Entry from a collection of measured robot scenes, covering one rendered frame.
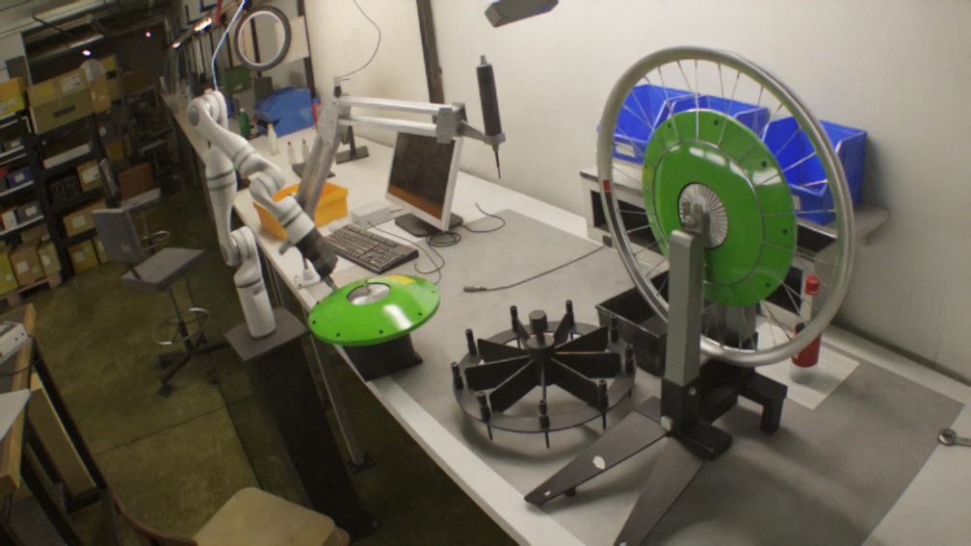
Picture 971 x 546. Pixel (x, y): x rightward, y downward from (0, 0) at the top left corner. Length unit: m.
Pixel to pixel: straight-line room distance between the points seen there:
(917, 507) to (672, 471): 0.47
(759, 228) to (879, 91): 0.60
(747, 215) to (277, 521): 1.29
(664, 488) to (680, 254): 0.37
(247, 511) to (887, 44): 1.88
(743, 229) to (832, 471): 0.49
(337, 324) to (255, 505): 0.59
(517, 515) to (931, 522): 0.74
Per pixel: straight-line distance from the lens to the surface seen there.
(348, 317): 1.49
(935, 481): 1.25
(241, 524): 1.75
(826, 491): 1.18
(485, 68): 1.51
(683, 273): 1.01
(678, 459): 1.11
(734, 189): 0.98
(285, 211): 1.73
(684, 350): 1.06
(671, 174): 1.05
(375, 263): 2.12
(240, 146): 1.77
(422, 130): 1.64
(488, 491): 1.21
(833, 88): 1.52
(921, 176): 1.45
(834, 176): 0.89
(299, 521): 1.69
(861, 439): 1.30
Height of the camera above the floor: 1.73
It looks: 24 degrees down
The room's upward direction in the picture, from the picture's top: 8 degrees counter-clockwise
